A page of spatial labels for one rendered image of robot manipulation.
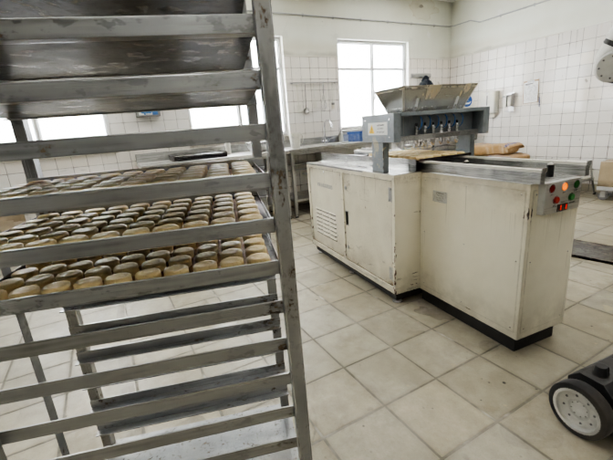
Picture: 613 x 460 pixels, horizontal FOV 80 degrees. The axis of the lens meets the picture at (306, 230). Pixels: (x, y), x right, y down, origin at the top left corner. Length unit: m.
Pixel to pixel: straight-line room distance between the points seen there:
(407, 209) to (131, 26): 1.82
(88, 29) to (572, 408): 1.79
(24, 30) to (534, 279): 1.94
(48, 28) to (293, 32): 5.03
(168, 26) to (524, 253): 1.63
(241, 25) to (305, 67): 4.95
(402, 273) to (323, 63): 4.07
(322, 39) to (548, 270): 4.65
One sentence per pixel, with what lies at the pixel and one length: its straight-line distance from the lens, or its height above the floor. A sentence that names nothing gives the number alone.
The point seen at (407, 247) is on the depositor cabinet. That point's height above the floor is 0.38.
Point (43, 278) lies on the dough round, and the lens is 0.94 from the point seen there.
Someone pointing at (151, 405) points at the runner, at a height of 0.60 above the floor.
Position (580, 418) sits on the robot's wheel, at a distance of 1.76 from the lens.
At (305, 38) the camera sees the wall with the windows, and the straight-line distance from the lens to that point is 5.74.
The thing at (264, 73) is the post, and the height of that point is 1.24.
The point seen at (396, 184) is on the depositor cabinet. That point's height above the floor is 0.78.
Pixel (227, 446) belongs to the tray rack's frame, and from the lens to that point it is 1.42.
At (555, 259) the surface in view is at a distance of 2.08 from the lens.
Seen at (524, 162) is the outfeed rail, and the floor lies 0.88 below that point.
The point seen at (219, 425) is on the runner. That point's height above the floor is 0.52.
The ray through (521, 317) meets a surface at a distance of 2.03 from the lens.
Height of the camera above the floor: 1.14
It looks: 16 degrees down
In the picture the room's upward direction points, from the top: 4 degrees counter-clockwise
